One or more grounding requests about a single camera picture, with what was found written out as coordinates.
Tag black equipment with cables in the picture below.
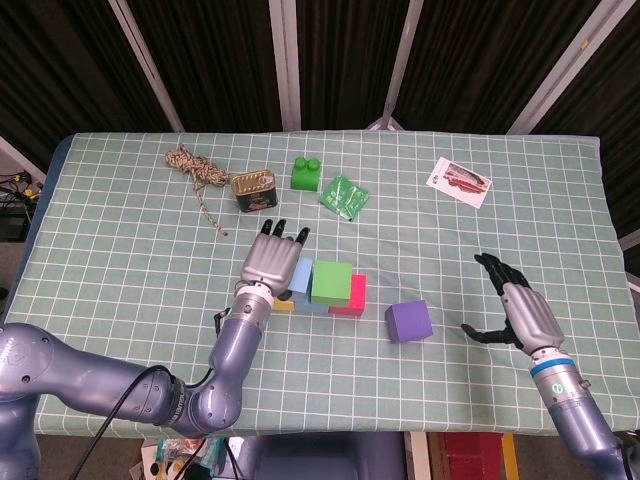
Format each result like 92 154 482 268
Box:
0 169 44 244

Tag red box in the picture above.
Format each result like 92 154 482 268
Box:
442 432 505 480

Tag light blue foam cube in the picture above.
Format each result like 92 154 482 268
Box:
292 289 331 316
288 257 315 295

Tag dark green luncheon meat can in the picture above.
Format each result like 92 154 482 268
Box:
230 168 280 215

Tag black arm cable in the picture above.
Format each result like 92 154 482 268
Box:
72 308 230 480
614 430 636 480

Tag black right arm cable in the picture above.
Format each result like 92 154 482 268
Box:
614 430 636 480

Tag green toy building brick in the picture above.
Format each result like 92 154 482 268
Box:
290 156 323 193

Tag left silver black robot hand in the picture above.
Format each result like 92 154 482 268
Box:
239 218 312 301

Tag braided brown white rope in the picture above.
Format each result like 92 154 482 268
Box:
165 143 232 237

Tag purple foam cube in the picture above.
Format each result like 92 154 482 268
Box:
384 299 434 345

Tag white metal frame post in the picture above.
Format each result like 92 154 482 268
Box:
505 0 626 135
268 0 303 132
0 134 49 184
367 0 426 132
108 0 185 134

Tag yellow board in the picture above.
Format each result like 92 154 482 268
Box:
501 432 520 480

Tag green foil sachet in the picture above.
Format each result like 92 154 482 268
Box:
318 174 371 223

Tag magenta foam cube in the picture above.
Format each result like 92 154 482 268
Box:
328 273 368 319

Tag pile of colourful packets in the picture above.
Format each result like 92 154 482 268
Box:
139 435 236 480

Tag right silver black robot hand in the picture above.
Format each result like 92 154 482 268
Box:
459 252 567 357

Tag green checked tablecloth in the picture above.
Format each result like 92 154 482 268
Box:
0 131 632 439

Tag white table leg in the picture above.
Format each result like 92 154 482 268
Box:
403 430 432 480

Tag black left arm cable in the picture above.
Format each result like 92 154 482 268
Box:
72 308 230 480

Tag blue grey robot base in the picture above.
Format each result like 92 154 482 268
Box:
234 430 406 480

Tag green foam cube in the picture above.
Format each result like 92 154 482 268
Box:
309 260 353 307

